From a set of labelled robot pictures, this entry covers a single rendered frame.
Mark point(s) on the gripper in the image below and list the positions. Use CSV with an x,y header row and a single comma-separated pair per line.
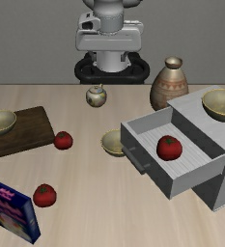
x,y
108,41

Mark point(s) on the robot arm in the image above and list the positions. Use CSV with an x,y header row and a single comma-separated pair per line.
x,y
112,63

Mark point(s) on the cream porcelain bowl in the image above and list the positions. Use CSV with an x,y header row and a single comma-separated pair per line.
x,y
112,143
0,121
219,104

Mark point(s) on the red tomato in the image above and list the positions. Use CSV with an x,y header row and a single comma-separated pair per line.
x,y
63,140
169,148
44,195

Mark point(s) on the brown cutting board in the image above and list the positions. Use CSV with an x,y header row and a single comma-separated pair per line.
x,y
28,130

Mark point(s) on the grey cabinet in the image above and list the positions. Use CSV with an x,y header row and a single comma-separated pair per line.
x,y
210,135

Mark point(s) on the small cream teapot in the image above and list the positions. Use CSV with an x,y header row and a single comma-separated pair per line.
x,y
96,96

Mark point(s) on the brown patterned vase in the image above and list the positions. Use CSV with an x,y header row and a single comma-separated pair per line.
x,y
168,87

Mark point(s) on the grey open drawer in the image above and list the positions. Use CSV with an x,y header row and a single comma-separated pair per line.
x,y
181,167

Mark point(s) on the blue carton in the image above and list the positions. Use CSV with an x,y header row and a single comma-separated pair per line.
x,y
15,214

